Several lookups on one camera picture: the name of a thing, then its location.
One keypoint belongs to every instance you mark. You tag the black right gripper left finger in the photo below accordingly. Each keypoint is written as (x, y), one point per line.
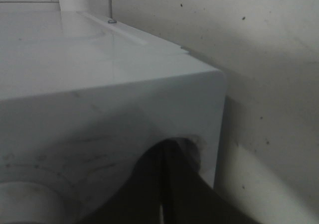
(138, 201)

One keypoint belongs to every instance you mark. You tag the white microwave oven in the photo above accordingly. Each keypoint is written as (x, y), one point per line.
(81, 100)

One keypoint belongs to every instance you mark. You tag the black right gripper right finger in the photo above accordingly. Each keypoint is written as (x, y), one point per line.
(185, 196)

